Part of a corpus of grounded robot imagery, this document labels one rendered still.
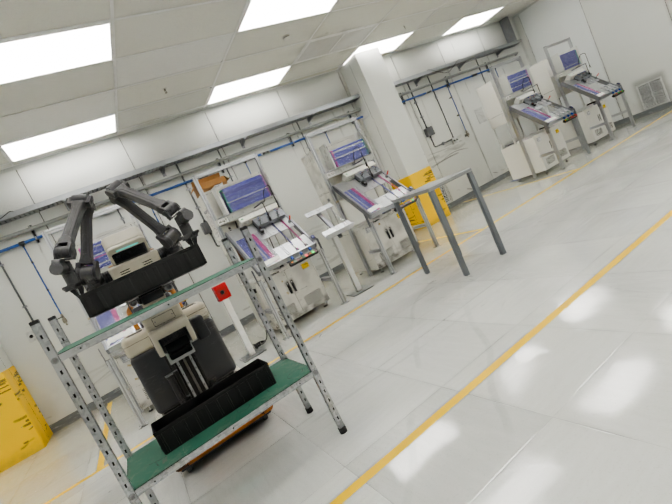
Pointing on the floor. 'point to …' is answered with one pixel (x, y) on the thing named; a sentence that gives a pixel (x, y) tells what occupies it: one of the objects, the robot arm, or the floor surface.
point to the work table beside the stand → (446, 218)
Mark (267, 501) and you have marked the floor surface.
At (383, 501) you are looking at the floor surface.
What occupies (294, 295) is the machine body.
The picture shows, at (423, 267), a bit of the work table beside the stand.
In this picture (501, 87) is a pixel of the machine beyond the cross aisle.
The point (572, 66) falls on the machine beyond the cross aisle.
